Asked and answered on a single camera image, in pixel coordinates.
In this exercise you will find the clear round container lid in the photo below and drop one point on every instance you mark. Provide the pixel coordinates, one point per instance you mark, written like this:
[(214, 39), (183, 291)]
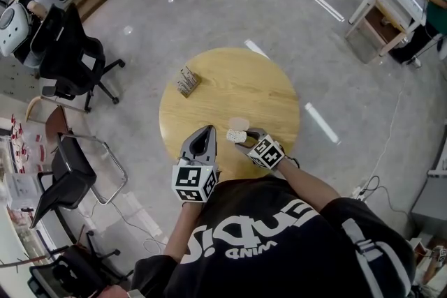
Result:
[(239, 123)]

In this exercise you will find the white workbench table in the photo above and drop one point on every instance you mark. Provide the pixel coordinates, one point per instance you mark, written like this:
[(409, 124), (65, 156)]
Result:
[(394, 7)]

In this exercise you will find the black chair with metal frame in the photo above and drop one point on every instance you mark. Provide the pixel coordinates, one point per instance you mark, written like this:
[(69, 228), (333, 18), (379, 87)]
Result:
[(66, 181)]

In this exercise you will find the white power strip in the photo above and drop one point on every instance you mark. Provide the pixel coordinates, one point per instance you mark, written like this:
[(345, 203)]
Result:
[(359, 193)]

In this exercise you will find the curved wooden chair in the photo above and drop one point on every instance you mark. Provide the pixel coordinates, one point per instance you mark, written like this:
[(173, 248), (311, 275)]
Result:
[(45, 108)]

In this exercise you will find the person's left forearm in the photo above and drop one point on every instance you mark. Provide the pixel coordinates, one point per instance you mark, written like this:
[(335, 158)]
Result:
[(181, 234)]

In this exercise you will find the black swivel office chair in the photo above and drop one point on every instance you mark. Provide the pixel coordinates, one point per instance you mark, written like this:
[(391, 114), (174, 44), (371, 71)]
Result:
[(70, 56)]

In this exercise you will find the grey metal cabinet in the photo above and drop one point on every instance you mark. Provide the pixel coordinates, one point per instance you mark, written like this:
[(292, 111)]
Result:
[(431, 199)]

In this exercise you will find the person's right forearm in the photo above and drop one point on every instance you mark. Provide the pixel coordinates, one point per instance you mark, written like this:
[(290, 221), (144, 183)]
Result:
[(307, 181)]

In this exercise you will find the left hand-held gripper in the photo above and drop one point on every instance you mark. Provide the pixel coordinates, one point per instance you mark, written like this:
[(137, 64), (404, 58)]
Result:
[(190, 181)]

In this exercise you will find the person's black printed t-shirt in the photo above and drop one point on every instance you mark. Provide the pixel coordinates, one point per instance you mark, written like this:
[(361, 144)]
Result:
[(265, 254)]

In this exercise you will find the clear cotton swab container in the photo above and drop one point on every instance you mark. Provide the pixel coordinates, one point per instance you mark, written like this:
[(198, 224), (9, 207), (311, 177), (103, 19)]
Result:
[(236, 136)]

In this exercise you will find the black chair with armrests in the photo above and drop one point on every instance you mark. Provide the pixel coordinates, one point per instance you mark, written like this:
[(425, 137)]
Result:
[(70, 272)]

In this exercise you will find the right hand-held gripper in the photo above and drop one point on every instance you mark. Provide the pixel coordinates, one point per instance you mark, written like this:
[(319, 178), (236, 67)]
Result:
[(267, 153)]

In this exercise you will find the white rounded appliance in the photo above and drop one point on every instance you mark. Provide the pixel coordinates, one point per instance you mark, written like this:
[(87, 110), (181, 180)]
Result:
[(12, 28)]

